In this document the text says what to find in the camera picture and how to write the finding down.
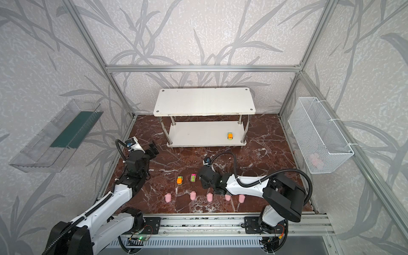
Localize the white two-tier shelf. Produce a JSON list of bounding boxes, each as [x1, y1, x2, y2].
[[154, 87, 256, 148]]

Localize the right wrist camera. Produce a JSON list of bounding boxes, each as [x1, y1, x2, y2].
[[203, 157, 212, 166]]

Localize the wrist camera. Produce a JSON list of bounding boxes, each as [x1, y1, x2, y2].
[[203, 157, 212, 166], [124, 137, 144, 152]]

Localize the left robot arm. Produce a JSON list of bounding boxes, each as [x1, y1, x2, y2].
[[43, 138, 159, 255]]

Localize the clear plastic wall bin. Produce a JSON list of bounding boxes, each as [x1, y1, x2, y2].
[[10, 99, 104, 173]]

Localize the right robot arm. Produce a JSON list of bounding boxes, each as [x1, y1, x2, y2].
[[198, 165, 313, 226]]

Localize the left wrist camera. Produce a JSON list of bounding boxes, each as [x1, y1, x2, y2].
[[124, 137, 144, 152]]

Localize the pink toy in basket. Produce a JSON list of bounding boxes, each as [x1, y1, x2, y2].
[[309, 153, 324, 170]]

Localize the white wire mesh basket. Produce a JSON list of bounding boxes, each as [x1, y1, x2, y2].
[[289, 97, 354, 174]]

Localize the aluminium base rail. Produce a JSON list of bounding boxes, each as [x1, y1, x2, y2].
[[144, 212, 335, 238]]

